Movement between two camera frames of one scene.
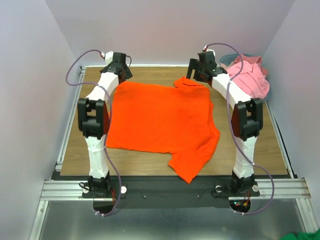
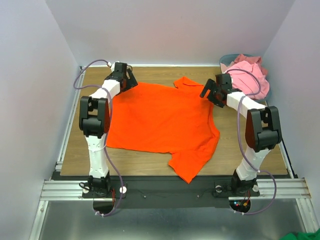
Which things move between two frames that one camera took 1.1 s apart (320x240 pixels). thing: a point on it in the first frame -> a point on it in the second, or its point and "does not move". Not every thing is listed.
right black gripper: [191, 69] -> [211, 90]
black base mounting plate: [155, 192] does not move
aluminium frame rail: [297, 188] does not move
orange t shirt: [152, 117] does not move
